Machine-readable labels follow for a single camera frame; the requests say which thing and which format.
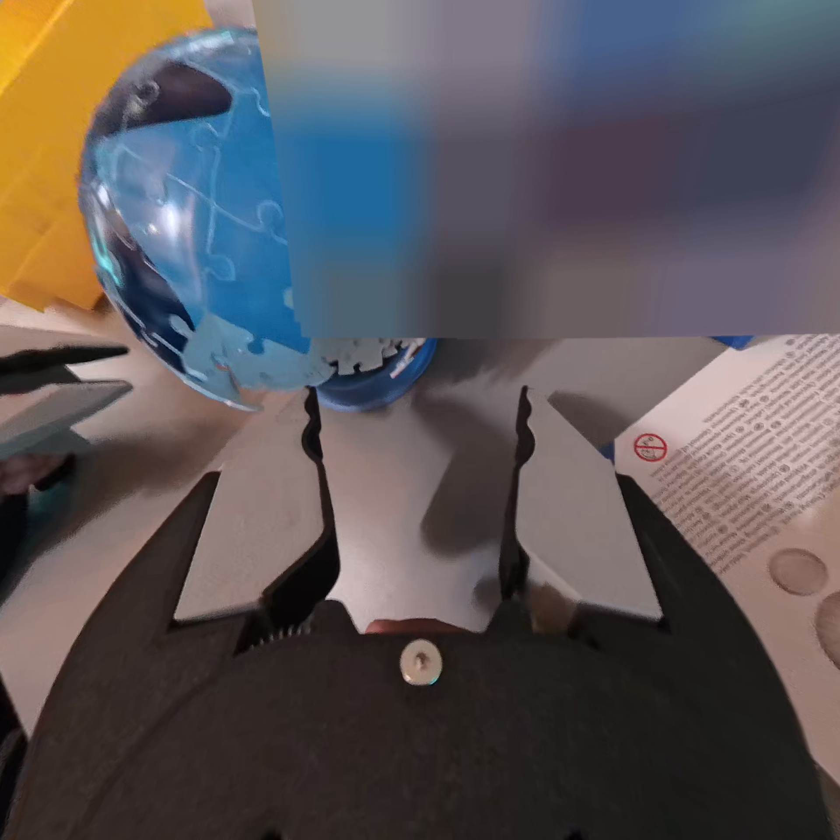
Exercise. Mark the white instruction sheet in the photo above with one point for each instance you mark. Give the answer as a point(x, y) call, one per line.
point(754, 492)

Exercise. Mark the person's left hand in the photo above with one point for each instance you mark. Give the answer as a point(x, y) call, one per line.
point(26, 469)

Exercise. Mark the person's right hand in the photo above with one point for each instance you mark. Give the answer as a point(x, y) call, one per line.
point(413, 625)

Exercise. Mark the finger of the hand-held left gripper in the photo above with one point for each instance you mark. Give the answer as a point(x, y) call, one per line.
point(59, 410)
point(46, 361)

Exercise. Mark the yellow storage bin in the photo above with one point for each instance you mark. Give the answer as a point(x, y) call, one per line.
point(46, 131)

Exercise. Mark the printed cartoon puzzle box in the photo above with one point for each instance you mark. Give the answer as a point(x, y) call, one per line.
point(732, 341)

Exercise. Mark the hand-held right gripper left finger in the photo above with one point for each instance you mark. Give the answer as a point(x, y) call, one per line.
point(262, 525)

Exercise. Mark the blue round ball stand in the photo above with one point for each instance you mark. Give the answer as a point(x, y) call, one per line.
point(367, 394)

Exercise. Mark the blue puzzle ball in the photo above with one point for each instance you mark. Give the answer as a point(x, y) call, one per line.
point(197, 197)

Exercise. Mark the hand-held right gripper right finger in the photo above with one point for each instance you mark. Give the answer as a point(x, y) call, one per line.
point(577, 525)

